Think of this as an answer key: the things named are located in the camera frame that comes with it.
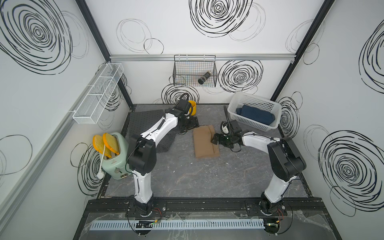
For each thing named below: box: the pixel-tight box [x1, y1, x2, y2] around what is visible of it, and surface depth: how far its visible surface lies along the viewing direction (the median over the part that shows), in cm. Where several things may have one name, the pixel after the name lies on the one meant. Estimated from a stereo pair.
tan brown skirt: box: [193, 125, 220, 158], surface depth 95 cm
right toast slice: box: [103, 133, 120, 155], surface depth 77 cm
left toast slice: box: [92, 134, 112, 158], surface depth 75 cm
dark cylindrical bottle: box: [198, 71, 212, 85], surface depth 93 cm
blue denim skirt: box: [236, 104, 276, 126], surface depth 104 cm
